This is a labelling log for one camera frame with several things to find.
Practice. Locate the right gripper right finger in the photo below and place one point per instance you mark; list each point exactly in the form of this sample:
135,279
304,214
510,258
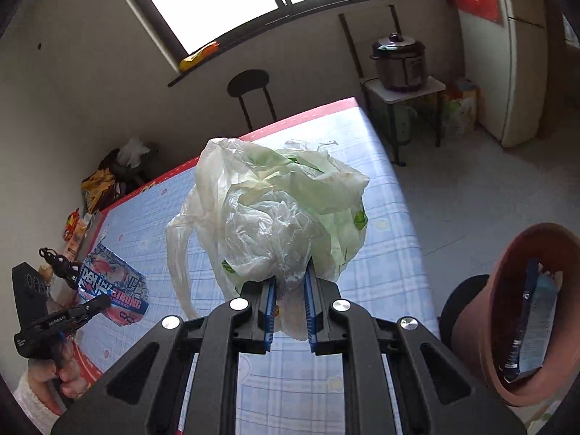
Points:
398,377

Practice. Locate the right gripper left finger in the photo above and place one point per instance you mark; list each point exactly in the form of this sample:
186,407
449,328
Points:
182,376

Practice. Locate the blue white snack wrapper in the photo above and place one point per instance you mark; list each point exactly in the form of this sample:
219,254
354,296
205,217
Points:
104,273

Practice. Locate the light blue cardboard box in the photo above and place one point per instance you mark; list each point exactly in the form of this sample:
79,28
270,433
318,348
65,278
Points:
529,345

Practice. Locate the white plastic bag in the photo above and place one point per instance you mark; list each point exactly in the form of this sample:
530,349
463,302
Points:
262,213

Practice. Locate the pink fuzzy sleeve forearm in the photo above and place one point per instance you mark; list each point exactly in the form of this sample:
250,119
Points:
38,413

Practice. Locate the left hand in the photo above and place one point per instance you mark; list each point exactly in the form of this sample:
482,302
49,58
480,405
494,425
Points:
67,371

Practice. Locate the terracotta plastic pot bin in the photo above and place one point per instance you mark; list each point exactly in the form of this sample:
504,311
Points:
483,331

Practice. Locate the black round stool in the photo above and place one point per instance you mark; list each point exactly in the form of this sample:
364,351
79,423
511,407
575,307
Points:
462,295

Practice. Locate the yellow snack bags pile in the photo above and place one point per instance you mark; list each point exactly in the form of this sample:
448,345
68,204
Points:
99,190

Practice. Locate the colourful gift bag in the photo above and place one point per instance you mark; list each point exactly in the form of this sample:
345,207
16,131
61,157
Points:
460,108

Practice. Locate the small white side table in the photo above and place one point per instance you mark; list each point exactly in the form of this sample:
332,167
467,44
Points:
399,113

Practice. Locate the yellow snack bag on sill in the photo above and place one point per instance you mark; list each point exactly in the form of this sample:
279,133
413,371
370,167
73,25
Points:
199,56

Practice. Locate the electric pressure cooker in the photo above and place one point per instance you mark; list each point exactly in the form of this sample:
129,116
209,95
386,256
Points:
400,62

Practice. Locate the cream refrigerator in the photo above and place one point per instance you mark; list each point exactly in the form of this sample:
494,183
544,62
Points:
509,63

